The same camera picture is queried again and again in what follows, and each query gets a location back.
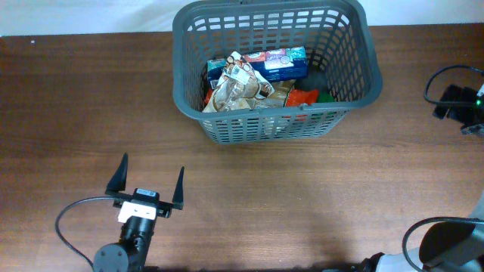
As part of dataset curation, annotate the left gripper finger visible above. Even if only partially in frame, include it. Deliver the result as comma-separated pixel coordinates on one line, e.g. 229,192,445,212
106,153,129,193
172,166,185,206

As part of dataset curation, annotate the brown cookie snack bag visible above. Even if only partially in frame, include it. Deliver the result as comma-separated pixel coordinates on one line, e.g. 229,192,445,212
203,51,275,113

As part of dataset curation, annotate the beige paper food bag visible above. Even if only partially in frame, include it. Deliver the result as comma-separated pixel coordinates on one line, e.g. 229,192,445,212
263,79,296,108

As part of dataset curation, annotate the grey plastic shopping basket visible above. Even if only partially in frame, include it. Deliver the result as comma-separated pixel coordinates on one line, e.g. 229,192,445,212
172,0,383,144

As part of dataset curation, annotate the green lid spice jar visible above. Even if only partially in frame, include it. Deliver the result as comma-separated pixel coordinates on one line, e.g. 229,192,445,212
316,91,335,104

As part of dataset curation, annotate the red spaghetti pasta packet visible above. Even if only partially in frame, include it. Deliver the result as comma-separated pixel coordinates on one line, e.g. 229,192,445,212
203,88,319,113

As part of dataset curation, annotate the multicolour tissue multipack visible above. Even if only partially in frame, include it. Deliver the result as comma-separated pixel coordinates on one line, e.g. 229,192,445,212
207,47,309,89

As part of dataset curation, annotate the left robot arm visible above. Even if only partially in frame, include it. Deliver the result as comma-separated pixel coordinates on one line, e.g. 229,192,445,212
93,154,185,272

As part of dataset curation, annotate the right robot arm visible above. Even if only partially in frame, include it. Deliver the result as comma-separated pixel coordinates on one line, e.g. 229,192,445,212
352,85,483,271

